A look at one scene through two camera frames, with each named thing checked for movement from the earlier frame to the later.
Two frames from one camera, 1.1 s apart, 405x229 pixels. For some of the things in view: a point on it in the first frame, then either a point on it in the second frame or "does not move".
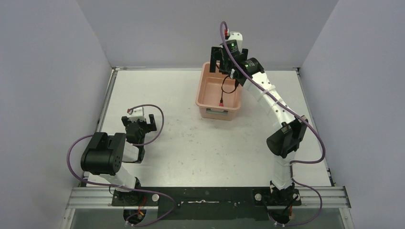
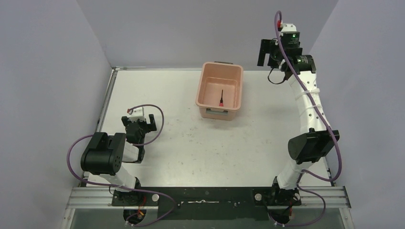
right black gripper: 216,55 → 269,46
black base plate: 207,203 does not move
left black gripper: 139,125 does not move
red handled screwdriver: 221,101 does not move
